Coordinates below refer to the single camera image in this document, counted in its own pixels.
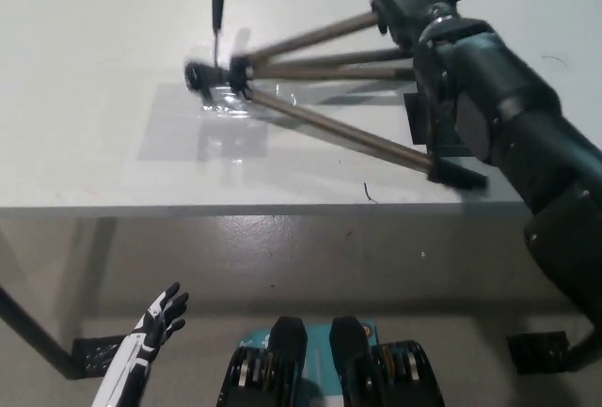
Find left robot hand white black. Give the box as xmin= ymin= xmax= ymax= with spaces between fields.
xmin=91 ymin=281 xmax=190 ymax=407

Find right black table foot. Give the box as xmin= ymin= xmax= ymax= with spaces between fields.
xmin=506 ymin=330 xmax=573 ymax=374

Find bronze and black camera tripod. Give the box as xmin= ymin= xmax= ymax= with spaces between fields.
xmin=182 ymin=0 xmax=518 ymax=191

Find black table foot bar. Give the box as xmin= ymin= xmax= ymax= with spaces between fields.
xmin=0 ymin=284 xmax=79 ymax=380

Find black tape patch on table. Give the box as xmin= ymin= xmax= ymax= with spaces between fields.
xmin=403 ymin=91 xmax=485 ymax=159

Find clear tape patch on table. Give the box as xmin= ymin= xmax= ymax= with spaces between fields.
xmin=136 ymin=82 xmax=302 ymax=164

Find grey table leg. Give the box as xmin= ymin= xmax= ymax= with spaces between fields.
xmin=70 ymin=216 xmax=119 ymax=347

